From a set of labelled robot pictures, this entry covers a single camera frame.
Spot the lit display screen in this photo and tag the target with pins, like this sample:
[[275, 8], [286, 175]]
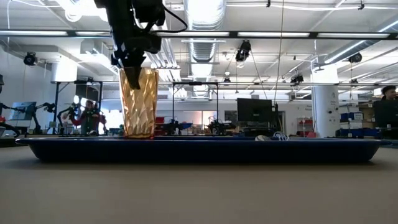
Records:
[[23, 110]]

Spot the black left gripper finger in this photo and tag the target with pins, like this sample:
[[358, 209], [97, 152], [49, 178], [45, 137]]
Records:
[[133, 77]]

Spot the black ceiling spotlight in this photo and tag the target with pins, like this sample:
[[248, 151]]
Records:
[[297, 79], [30, 59], [355, 58]]

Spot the white ceiling light strip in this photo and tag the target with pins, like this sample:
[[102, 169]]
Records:
[[31, 33], [273, 34], [199, 34], [354, 35]]

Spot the black computer monitor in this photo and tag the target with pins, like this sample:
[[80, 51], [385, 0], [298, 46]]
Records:
[[385, 113], [255, 110]]

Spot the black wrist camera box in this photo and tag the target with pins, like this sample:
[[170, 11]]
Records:
[[149, 11]]

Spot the white round column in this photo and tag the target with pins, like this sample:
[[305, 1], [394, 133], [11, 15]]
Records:
[[325, 105]]

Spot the blue storage bins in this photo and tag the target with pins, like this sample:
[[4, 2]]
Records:
[[346, 116]]

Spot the black background robot arm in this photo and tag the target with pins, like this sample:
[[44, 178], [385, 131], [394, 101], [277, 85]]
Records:
[[172, 127], [48, 107], [219, 127]]

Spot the red storage bins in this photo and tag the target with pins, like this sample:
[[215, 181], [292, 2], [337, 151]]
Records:
[[159, 119]]

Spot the blue plastic tray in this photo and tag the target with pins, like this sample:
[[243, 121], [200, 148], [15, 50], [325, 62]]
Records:
[[186, 152]]

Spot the silver ceiling air duct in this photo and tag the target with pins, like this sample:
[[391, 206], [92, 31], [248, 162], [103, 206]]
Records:
[[203, 12]]

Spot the person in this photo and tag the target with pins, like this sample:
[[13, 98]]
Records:
[[389, 92], [88, 119]]

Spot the amber textured plastic cup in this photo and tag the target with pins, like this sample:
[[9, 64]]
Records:
[[140, 115]]

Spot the black metal frame stand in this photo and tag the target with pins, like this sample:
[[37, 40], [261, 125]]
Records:
[[196, 83], [77, 82]]

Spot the black hanging ceiling camera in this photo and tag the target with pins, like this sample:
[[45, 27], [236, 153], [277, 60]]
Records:
[[244, 49]]

